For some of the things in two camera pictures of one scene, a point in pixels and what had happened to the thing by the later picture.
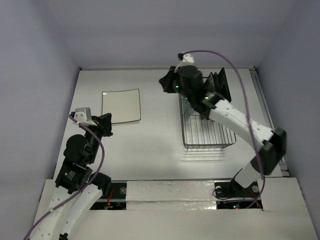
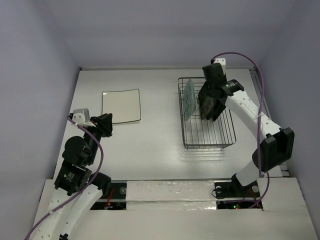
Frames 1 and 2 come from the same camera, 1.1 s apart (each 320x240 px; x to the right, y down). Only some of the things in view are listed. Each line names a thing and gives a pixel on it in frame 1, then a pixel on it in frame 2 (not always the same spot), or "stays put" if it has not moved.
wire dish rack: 199,133 stays put
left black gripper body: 102,129 stays put
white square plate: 124,105 stays put
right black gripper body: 168,81 -> 213,95
